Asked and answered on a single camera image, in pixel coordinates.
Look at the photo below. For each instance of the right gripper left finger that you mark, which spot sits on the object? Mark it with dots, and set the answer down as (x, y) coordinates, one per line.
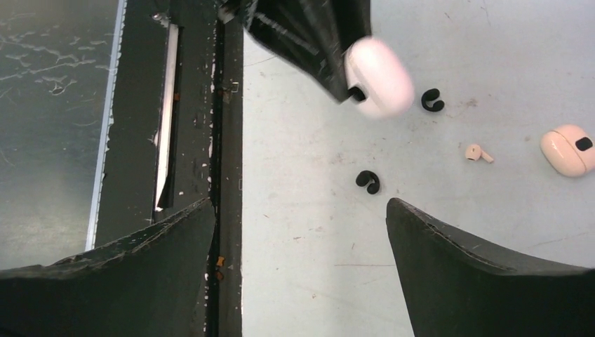
(144, 284)

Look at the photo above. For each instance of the beige earbud charging case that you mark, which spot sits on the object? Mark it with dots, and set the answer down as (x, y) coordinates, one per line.
(569, 149)

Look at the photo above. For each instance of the black earbud lower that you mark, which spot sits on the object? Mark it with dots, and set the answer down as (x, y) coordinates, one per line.
(369, 180)

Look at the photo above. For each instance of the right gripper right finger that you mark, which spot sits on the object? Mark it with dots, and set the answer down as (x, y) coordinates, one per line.
(458, 284)

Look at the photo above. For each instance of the black earbud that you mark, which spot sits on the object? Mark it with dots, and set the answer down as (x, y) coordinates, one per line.
(369, 180)
(430, 100)

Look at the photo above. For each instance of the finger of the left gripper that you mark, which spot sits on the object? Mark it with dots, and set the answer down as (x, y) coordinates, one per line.
(312, 35)

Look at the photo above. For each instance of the beige earbud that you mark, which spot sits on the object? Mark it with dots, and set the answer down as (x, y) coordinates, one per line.
(474, 152)

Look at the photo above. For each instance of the black earbud upper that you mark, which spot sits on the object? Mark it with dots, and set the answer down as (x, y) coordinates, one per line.
(430, 100)

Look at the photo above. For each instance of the white earbud charging case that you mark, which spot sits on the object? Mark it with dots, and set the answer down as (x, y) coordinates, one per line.
(377, 81)

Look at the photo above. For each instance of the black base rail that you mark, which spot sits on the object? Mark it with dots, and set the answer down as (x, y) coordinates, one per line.
(173, 136)

